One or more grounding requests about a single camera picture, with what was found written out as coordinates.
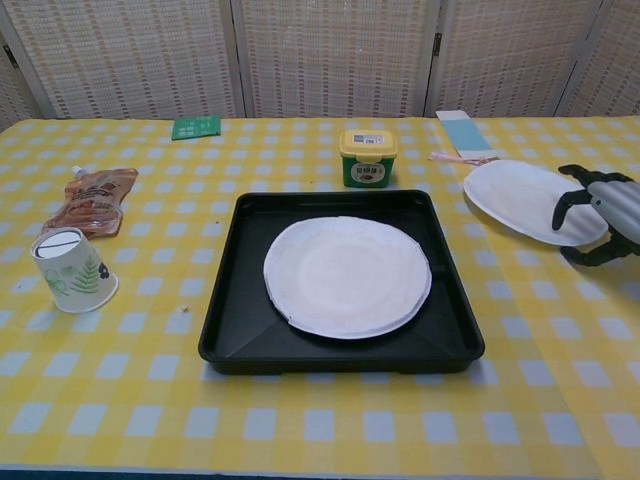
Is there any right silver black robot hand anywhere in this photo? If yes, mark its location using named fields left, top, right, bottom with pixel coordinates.
left=551, top=163, right=640, bottom=267

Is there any white paper plate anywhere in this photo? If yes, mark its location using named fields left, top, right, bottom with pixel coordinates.
left=462, top=159, right=610, bottom=248
left=263, top=215, right=433, bottom=340

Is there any black plastic tray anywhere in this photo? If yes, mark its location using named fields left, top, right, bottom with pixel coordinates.
left=198, top=188, right=486, bottom=376

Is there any blue and white paper strip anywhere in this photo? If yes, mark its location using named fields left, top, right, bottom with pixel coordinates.
left=435, top=109, right=496, bottom=158

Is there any pink paper wrapper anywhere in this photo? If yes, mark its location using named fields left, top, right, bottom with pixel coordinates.
left=427, top=150, right=500, bottom=166

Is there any green tub with yellow lid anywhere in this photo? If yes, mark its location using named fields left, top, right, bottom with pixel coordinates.
left=338, top=129, right=399, bottom=189

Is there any woven folding screen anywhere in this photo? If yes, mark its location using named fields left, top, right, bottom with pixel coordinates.
left=0, top=0, right=640, bottom=132

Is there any green printed card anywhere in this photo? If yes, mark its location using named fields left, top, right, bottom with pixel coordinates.
left=170, top=114, right=223, bottom=142

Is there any yellow checked tablecloth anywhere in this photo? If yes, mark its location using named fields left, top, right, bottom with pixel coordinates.
left=0, top=115, right=640, bottom=474

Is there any brown sauce pouch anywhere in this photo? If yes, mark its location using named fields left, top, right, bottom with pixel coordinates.
left=41, top=166, right=140, bottom=238

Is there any fern print paper cup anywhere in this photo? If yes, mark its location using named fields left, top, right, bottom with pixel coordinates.
left=30, top=227, right=120, bottom=314

